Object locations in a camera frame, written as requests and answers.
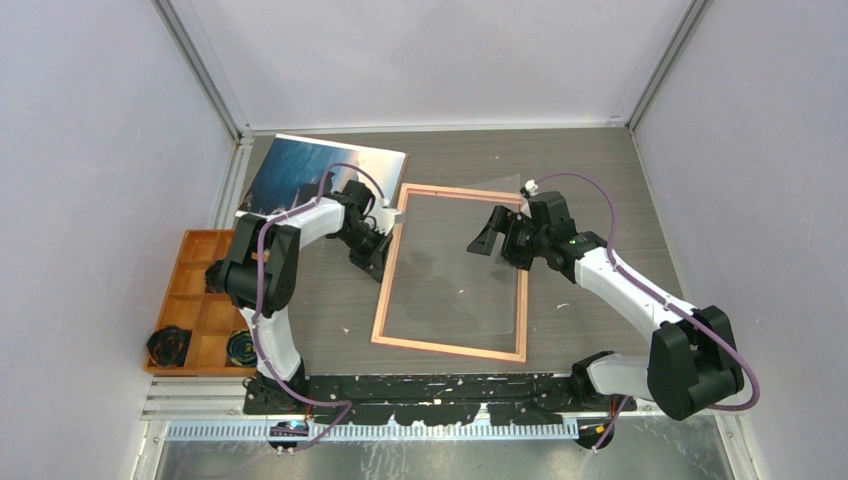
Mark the aluminium rail front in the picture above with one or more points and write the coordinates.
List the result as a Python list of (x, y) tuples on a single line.
[(183, 397)]

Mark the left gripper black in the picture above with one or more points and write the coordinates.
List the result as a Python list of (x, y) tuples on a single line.
[(374, 261)]

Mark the pink wooden picture frame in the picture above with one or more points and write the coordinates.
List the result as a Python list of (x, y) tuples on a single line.
[(519, 355)]

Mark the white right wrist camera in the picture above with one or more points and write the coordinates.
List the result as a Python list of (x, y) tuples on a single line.
[(529, 190)]

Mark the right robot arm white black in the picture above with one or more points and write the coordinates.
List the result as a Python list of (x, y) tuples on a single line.
[(692, 362)]

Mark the orange compartment tray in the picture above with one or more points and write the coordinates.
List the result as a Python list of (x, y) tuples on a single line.
[(209, 318)]

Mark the landscape photo print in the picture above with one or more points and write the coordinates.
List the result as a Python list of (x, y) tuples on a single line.
[(294, 166)]

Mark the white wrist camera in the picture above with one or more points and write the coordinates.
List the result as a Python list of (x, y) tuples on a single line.
[(529, 190), (386, 218)]

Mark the clear acrylic sheet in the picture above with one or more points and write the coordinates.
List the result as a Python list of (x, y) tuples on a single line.
[(440, 292)]

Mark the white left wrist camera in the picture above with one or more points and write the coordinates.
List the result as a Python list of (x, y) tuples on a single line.
[(386, 218)]

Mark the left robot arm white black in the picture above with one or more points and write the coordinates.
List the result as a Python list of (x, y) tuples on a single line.
[(259, 272)]

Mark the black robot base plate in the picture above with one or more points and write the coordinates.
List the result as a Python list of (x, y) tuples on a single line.
[(434, 400)]

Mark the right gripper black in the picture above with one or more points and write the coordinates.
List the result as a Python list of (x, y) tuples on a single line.
[(503, 220)]

